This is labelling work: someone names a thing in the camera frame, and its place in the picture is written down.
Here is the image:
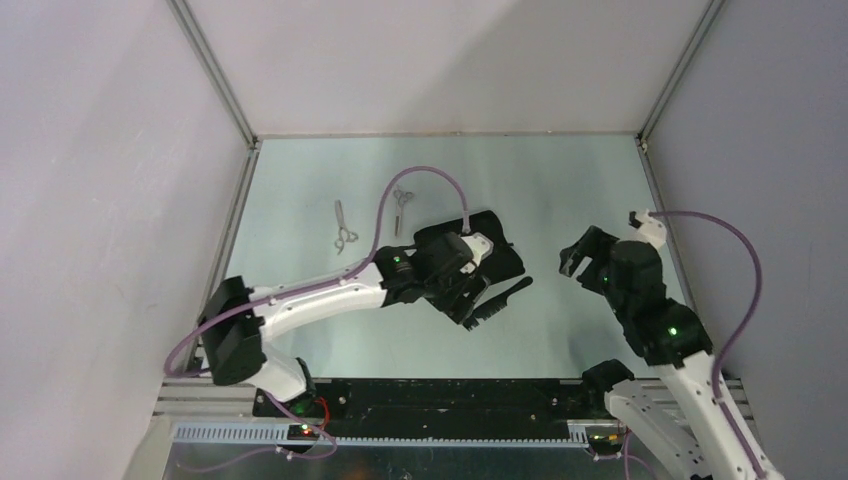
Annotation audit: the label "black handled comb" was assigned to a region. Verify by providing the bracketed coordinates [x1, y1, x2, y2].
[462, 276, 534, 331]

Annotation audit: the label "black zippered tool case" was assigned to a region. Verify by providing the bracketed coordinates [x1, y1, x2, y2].
[413, 210, 526, 285]

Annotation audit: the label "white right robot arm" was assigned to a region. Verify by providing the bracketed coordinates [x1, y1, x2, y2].
[559, 220, 783, 479]

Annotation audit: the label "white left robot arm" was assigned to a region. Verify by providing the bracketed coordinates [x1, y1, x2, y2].
[199, 232, 495, 417]

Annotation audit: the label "silver hair scissors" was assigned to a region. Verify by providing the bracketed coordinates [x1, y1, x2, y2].
[393, 187, 415, 238]

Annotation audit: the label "silver thinning scissors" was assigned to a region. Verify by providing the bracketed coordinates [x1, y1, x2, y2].
[334, 199, 359, 255]

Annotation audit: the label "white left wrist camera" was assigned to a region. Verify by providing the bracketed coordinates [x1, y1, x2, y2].
[460, 232, 495, 275]

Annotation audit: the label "aluminium frame rail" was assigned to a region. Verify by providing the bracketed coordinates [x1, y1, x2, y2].
[182, 142, 261, 379]

